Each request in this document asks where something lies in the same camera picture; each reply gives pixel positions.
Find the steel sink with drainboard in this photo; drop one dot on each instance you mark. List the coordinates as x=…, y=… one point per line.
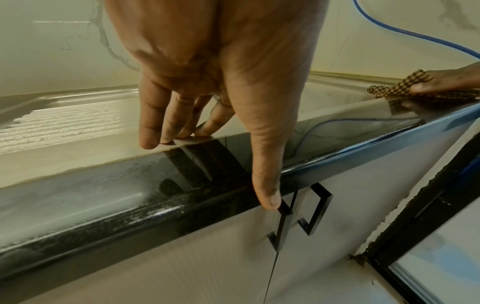
x=75, y=124

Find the brown checkered cloth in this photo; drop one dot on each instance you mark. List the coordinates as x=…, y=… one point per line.
x=399, y=86

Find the person's right hand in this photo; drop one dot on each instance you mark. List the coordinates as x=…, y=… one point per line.
x=455, y=75

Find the black door frame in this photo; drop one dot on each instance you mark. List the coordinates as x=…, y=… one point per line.
x=420, y=213

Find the person's left hand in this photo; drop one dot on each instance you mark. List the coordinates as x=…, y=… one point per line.
x=232, y=50

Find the white cabinet door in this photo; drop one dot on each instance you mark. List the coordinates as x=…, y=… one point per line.
x=360, y=190
x=157, y=267

